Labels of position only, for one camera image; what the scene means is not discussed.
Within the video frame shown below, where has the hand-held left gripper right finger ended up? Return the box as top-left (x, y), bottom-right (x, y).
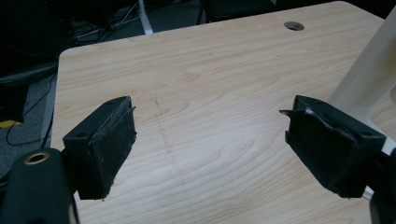
top-left (278, 94), bottom-right (387, 199)

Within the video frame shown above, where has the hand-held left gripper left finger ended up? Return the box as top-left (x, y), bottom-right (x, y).
top-left (62, 95), bottom-right (138, 201)

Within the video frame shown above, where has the white table leg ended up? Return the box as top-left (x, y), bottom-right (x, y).
top-left (137, 0), bottom-right (154, 35)

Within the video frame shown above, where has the black floor cable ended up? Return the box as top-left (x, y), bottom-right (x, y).
top-left (5, 73), bottom-right (58, 147)

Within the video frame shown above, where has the white stand post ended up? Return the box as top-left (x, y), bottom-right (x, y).
top-left (327, 6), bottom-right (396, 200)

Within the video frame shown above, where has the bundle of cables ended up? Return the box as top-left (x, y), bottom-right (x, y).
top-left (69, 2), bottom-right (141, 43)

